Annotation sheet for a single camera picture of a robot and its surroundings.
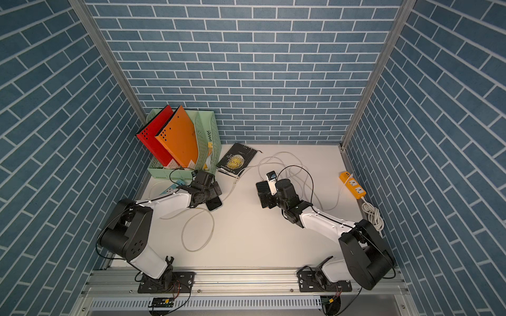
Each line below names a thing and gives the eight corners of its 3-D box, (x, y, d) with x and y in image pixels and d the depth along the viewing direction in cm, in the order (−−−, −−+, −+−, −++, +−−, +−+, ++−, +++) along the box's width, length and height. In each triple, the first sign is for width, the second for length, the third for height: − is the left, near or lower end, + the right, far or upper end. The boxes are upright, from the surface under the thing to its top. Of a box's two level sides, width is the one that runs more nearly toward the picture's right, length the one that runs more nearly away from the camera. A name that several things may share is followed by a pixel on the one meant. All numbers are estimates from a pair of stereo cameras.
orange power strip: (357, 200, 98) (360, 195, 94) (335, 178, 107) (337, 173, 103) (366, 194, 100) (370, 190, 97) (343, 173, 109) (346, 168, 105)
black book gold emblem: (215, 169, 110) (214, 167, 108) (234, 144, 123) (234, 141, 122) (242, 179, 106) (241, 176, 104) (258, 152, 119) (258, 149, 117)
